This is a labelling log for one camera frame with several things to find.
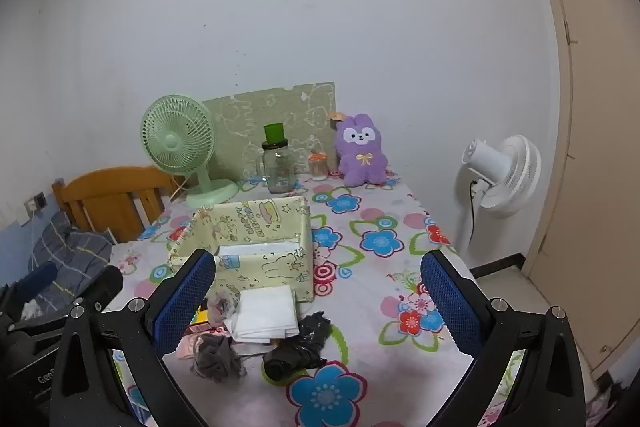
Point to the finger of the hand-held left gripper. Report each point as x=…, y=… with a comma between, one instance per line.
x=35, y=279
x=102, y=284

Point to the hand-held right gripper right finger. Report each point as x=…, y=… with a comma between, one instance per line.
x=450, y=302

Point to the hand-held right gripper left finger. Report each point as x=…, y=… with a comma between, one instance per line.
x=182, y=302

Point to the yellow cartoon tissue pack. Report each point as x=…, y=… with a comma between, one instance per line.
x=201, y=318

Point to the clear plastic bottle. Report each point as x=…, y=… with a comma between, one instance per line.
x=224, y=307

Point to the pink cat print packet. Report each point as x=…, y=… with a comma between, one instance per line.
x=187, y=344

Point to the grey cloth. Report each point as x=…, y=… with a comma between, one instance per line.
x=215, y=357

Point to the white cloth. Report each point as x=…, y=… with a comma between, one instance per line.
x=265, y=312

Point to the yellow cartoon print storage box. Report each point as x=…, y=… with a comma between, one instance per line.
x=270, y=222

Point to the black bag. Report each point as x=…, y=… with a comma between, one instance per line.
x=300, y=347

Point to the grey plaid blanket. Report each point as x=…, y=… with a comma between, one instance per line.
x=65, y=252

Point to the white standing fan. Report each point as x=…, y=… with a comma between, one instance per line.
x=500, y=172

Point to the green desk fan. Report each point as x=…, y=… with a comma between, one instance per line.
x=177, y=139

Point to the glass jar with green lid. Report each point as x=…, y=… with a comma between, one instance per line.
x=277, y=167

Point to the purple plush rabbit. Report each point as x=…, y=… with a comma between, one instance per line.
x=361, y=152

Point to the small jar with orange lid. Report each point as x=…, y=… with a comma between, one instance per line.
x=317, y=166

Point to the green printed cardboard panel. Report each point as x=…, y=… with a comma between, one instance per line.
x=280, y=127

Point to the beige wooden door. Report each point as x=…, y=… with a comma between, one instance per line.
x=590, y=132

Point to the wall socket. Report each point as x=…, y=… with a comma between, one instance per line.
x=35, y=203

